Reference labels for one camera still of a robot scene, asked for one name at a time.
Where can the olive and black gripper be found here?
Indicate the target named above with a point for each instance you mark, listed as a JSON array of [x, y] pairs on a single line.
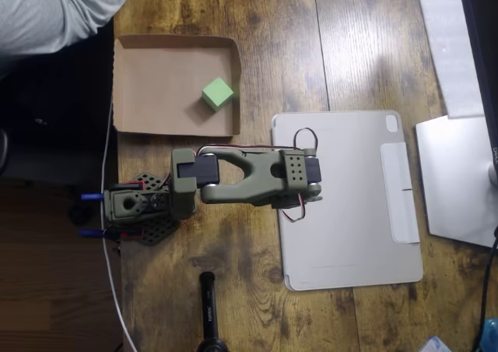
[[287, 202]]

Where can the green foam cube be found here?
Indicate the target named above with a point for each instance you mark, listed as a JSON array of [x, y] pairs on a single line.
[[217, 94]]

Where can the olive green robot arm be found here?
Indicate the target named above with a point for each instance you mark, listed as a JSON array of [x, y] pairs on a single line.
[[253, 165]]

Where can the brown cardboard tray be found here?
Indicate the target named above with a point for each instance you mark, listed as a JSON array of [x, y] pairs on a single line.
[[163, 87]]

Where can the tablet in grey folio case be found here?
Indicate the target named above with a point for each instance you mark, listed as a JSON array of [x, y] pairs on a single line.
[[350, 231]]

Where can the silver monitor stand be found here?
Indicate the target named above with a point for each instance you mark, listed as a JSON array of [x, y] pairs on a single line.
[[455, 180]]

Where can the white and blue packet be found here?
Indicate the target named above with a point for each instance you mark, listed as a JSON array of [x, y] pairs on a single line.
[[435, 345]]

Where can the white foam sheet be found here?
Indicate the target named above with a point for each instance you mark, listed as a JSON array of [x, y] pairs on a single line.
[[447, 36]]

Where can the black office chair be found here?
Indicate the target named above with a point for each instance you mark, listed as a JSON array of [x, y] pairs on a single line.
[[58, 114]]

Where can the blue round object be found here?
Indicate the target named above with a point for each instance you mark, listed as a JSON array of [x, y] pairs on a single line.
[[491, 334]]

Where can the black monitor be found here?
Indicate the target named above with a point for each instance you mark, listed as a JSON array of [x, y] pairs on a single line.
[[486, 36]]

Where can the person in grey shirt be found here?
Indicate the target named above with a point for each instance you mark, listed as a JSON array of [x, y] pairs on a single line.
[[39, 13]]

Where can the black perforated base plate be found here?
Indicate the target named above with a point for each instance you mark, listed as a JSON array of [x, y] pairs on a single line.
[[159, 231]]

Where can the black camera stand pole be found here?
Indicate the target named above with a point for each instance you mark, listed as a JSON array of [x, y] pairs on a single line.
[[210, 309]]

